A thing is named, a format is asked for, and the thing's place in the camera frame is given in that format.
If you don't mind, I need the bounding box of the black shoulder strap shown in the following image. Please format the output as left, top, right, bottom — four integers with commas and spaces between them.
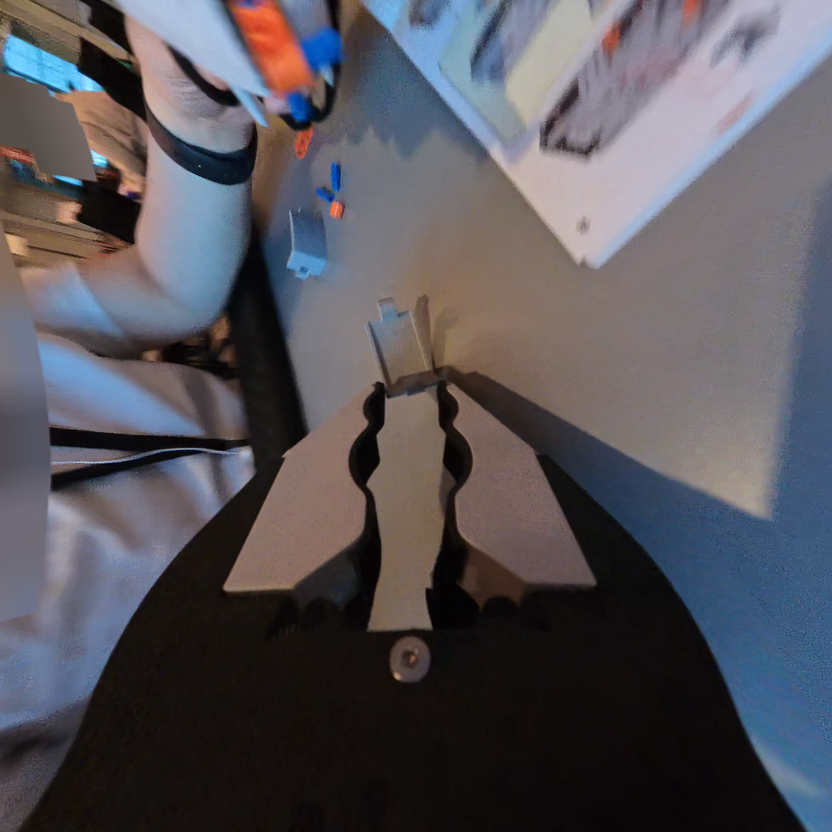
49, 426, 251, 491

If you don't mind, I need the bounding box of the grey curved panel brick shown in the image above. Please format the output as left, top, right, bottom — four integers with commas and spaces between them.
286, 208, 328, 280
365, 296, 449, 399

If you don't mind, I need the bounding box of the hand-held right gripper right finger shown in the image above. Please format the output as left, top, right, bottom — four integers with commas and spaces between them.
424, 382, 598, 630

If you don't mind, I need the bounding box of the orange connector brick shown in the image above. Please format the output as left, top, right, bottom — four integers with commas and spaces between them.
224, 0, 316, 98

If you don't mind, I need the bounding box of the person's left hand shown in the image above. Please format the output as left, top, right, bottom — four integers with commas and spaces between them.
125, 25, 259, 155

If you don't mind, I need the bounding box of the person's left forearm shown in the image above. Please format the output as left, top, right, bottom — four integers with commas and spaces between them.
84, 140, 257, 345

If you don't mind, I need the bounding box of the white instruction booklet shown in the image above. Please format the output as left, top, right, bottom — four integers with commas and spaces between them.
361, 0, 832, 269

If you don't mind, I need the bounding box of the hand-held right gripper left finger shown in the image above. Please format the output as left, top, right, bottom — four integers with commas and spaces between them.
222, 382, 387, 631

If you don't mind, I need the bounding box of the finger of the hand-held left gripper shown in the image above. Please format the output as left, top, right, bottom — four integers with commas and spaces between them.
279, 0, 345, 126
119, 0, 272, 129

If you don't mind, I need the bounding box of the black wristband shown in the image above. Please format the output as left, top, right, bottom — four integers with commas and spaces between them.
144, 107, 259, 187

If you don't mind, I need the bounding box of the grey desk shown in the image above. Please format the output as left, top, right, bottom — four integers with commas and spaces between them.
250, 0, 832, 832

